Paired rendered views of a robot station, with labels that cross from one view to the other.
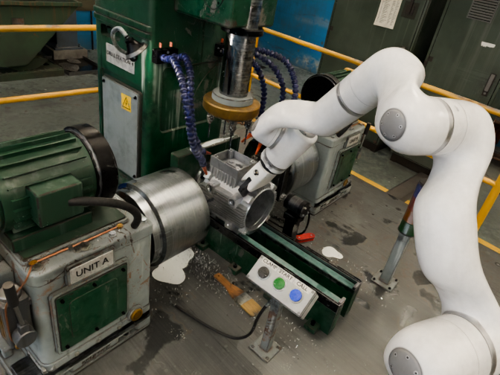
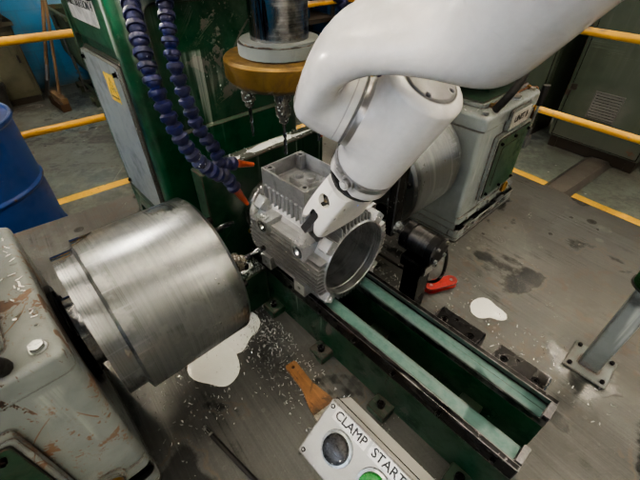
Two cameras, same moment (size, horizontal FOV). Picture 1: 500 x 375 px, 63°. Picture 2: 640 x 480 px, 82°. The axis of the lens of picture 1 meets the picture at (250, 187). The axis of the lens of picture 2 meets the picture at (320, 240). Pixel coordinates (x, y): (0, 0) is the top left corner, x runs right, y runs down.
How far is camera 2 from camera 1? 68 cm
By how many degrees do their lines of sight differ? 13
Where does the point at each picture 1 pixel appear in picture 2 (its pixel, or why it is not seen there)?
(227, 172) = (289, 195)
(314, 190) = (453, 206)
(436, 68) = (620, 12)
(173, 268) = (223, 353)
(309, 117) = (437, 23)
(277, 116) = (337, 43)
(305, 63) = not seen: hidden behind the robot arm
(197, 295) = (253, 408)
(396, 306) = (620, 422)
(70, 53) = not seen: hidden behind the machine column
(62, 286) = not seen: outside the picture
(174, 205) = (152, 285)
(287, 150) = (383, 146)
